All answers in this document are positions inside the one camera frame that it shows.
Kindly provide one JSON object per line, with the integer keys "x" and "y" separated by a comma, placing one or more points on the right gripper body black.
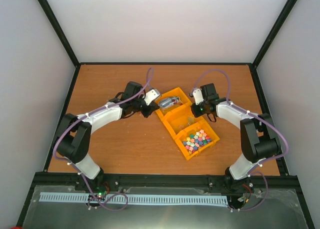
{"x": 198, "y": 113}

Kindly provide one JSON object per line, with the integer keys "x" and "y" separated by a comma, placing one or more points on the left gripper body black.
{"x": 145, "y": 113}

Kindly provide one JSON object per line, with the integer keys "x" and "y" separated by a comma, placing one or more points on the yellow three-compartment bin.
{"x": 180, "y": 122}

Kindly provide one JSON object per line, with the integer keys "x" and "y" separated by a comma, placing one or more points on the silver metal scoop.
{"x": 165, "y": 103}

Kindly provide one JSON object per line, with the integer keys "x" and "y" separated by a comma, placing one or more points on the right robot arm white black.
{"x": 258, "y": 140}

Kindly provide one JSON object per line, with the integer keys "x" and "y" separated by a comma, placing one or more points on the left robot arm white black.
{"x": 72, "y": 138}

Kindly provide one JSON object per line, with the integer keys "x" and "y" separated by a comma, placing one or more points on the pile of star candies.
{"x": 196, "y": 140}

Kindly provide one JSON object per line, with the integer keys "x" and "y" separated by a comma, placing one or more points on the pile of lollipops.
{"x": 175, "y": 101}

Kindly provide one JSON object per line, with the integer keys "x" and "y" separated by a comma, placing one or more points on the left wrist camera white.
{"x": 151, "y": 96}

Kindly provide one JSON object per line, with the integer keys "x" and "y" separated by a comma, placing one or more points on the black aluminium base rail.
{"x": 211, "y": 183}

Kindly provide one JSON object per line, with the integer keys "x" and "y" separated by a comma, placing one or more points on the light blue cable duct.
{"x": 136, "y": 199}

